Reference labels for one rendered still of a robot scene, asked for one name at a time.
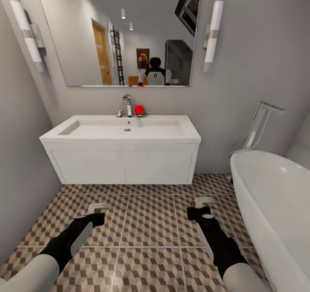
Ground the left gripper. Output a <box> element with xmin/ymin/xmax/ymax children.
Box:
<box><xmin>89</xmin><ymin>213</ymin><xmax>105</xmax><ymax>228</ymax></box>

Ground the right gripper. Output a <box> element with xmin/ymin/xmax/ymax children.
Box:
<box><xmin>187</xmin><ymin>206</ymin><xmax>211</xmax><ymax>220</ymax></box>

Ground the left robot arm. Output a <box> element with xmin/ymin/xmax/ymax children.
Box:
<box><xmin>0</xmin><ymin>203</ymin><xmax>109</xmax><ymax>292</ymax></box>

